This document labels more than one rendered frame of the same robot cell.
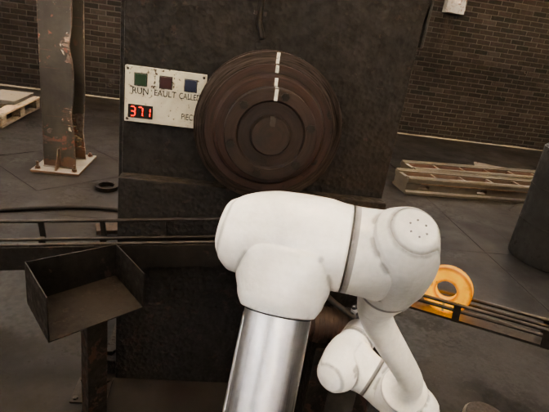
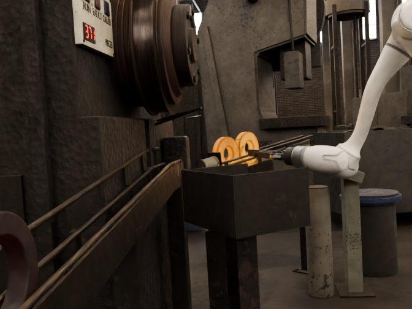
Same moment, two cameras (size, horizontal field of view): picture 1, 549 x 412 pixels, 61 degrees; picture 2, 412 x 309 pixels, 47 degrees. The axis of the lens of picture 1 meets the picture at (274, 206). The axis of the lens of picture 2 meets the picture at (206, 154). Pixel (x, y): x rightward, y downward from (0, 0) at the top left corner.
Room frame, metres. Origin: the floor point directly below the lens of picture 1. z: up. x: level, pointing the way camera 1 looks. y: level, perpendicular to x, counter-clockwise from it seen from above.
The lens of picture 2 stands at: (0.89, 1.65, 0.82)
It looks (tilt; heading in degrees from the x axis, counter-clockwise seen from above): 3 degrees down; 286
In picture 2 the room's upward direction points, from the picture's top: 3 degrees counter-clockwise
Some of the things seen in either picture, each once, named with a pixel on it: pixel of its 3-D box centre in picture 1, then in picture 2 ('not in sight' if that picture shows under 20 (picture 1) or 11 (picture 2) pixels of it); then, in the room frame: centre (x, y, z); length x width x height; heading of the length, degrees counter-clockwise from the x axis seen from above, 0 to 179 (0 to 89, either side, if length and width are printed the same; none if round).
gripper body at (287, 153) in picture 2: not in sight; (286, 156); (1.09, -0.31, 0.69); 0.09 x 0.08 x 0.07; 153
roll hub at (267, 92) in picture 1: (270, 134); (187, 46); (1.38, 0.04, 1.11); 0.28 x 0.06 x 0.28; 98
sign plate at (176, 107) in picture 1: (165, 97); (94, 19); (1.54, 0.41, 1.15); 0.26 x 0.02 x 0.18; 98
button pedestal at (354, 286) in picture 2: not in sight; (351, 227); (0.84, -0.72, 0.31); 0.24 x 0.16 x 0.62; 98
